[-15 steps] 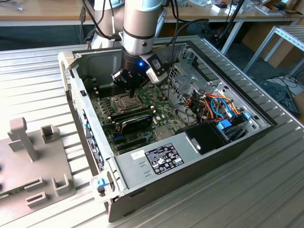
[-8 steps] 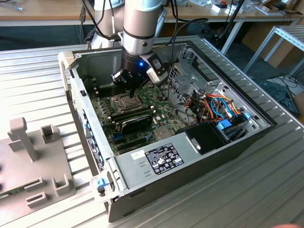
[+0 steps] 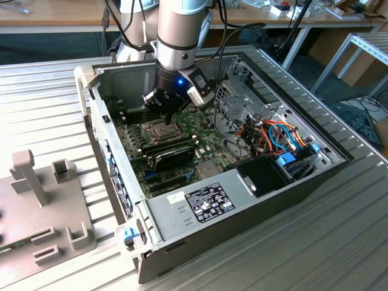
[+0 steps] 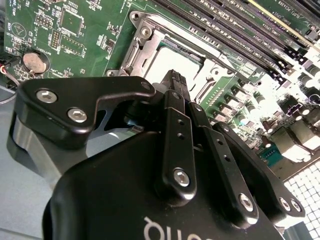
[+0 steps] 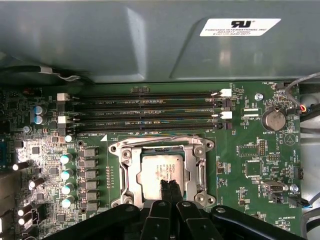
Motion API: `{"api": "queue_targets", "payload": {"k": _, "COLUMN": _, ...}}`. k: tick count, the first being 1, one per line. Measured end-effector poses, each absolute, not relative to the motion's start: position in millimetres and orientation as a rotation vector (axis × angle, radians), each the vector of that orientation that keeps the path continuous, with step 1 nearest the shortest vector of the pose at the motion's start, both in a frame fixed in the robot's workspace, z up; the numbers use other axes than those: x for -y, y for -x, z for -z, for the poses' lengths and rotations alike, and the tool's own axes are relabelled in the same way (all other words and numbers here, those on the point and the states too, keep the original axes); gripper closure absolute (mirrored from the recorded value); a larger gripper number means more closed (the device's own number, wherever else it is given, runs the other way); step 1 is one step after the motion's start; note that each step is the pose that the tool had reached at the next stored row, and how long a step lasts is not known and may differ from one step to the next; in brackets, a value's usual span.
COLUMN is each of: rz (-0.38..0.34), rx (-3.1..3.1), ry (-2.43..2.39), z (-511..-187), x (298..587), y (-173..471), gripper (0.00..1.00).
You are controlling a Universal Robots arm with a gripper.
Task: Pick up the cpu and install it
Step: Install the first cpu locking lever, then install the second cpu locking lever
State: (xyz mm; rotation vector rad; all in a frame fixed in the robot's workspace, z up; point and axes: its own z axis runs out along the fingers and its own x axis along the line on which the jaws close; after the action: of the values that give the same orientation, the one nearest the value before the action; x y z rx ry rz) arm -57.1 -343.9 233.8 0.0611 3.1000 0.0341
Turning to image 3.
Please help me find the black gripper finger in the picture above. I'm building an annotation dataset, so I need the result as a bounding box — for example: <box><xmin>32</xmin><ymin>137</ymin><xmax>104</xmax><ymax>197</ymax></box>
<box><xmin>141</xmin><ymin>90</ymin><xmax>170</xmax><ymax>125</ymax></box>
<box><xmin>168</xmin><ymin>99</ymin><xmax>192</xmax><ymax>125</ymax></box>

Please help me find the metal socket cover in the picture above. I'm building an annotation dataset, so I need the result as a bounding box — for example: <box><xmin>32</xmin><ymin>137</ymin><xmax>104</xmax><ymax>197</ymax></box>
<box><xmin>145</xmin><ymin>118</ymin><xmax>180</xmax><ymax>143</ymax></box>

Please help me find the green motherboard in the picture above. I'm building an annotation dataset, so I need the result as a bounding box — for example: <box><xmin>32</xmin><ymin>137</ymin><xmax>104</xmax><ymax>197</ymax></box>
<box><xmin>114</xmin><ymin>101</ymin><xmax>254</xmax><ymax>199</ymax></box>

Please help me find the metal drive cage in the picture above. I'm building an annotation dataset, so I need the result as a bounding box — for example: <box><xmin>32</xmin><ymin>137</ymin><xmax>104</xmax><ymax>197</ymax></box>
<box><xmin>213</xmin><ymin>53</ymin><xmax>293</xmax><ymax>136</ymax></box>

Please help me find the silver chipset heat sink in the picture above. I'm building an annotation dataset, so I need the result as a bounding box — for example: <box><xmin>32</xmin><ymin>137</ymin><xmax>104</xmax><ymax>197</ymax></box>
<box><xmin>196</xmin><ymin>159</ymin><xmax>221</xmax><ymax>180</ymax></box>

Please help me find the black expansion slot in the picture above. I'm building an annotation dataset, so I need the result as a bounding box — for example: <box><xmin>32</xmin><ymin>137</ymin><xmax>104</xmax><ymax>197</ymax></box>
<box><xmin>147</xmin><ymin>174</ymin><xmax>188</xmax><ymax>187</ymax></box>
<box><xmin>149</xmin><ymin>181</ymin><xmax>190</xmax><ymax>195</ymax></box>

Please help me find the black rating label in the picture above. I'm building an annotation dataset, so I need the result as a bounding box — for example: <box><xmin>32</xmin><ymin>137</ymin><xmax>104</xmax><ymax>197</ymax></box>
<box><xmin>184</xmin><ymin>181</ymin><xmax>236</xmax><ymax>224</ymax></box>

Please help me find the black plastic air shroud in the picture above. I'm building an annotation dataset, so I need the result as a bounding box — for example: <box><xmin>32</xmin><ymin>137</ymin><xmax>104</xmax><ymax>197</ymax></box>
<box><xmin>223</xmin><ymin>152</ymin><xmax>296</xmax><ymax>199</ymax></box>

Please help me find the silver power supply unit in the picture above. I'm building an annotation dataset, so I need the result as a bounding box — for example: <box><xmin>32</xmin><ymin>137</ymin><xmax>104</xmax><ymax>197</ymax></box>
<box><xmin>144</xmin><ymin>168</ymin><xmax>259</xmax><ymax>244</ymax></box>

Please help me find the small white box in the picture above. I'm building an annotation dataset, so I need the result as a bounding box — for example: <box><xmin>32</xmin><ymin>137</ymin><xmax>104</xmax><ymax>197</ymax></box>
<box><xmin>269</xmin><ymin>4</ymin><xmax>312</xmax><ymax>19</ymax></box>

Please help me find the blue case latch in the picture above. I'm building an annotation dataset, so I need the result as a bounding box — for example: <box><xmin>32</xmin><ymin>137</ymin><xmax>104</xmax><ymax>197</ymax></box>
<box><xmin>122</xmin><ymin>227</ymin><xmax>136</xmax><ymax>244</ymax></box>

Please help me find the open black PC case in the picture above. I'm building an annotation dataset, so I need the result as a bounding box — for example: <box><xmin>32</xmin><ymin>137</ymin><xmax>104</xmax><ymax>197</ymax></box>
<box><xmin>74</xmin><ymin>51</ymin><xmax>355</xmax><ymax>285</ymax></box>

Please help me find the wooden desk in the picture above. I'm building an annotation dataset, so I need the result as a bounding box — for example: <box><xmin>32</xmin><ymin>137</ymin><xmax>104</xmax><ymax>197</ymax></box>
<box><xmin>0</xmin><ymin>0</ymin><xmax>388</xmax><ymax>70</ymax></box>

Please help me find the black stand pole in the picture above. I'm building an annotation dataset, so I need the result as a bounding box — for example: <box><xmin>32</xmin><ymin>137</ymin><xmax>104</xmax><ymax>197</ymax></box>
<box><xmin>274</xmin><ymin>0</ymin><xmax>314</xmax><ymax>63</ymax></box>

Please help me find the grey parts rack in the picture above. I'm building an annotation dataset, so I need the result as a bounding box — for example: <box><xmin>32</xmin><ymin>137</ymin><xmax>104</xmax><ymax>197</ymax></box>
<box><xmin>0</xmin><ymin>149</ymin><xmax>98</xmax><ymax>290</ymax></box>

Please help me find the brown cardboard box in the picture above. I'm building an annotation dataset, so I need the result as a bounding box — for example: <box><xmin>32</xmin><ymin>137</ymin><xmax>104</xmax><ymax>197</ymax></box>
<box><xmin>308</xmin><ymin>27</ymin><xmax>388</xmax><ymax>88</ymax></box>
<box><xmin>373</xmin><ymin>117</ymin><xmax>388</xmax><ymax>150</ymax></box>

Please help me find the green RAM stick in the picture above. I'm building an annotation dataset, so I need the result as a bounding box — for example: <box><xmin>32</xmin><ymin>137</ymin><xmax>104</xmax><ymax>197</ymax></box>
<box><xmin>0</xmin><ymin>238</ymin><xmax>33</xmax><ymax>253</ymax></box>

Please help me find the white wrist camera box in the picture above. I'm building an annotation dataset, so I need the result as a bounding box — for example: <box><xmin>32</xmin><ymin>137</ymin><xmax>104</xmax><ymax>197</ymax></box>
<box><xmin>185</xmin><ymin>68</ymin><xmax>215</xmax><ymax>107</ymax></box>

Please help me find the black thick cable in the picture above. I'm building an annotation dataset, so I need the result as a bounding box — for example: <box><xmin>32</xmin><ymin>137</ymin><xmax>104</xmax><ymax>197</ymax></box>
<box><xmin>207</xmin><ymin>0</ymin><xmax>267</xmax><ymax>86</ymax></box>

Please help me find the grey cable with plug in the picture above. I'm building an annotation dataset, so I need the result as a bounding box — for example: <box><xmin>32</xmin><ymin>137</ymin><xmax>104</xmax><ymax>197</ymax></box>
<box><xmin>101</xmin><ymin>0</ymin><xmax>112</xmax><ymax>57</ymax></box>

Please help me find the blue wire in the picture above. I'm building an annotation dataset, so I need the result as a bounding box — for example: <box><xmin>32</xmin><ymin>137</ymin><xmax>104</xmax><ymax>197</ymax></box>
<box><xmin>267</xmin><ymin>121</ymin><xmax>299</xmax><ymax>154</ymax></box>

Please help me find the aluminium frame table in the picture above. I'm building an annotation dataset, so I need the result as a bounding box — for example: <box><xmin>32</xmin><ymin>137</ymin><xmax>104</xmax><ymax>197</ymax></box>
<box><xmin>311</xmin><ymin>32</ymin><xmax>388</xmax><ymax>98</ymax></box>

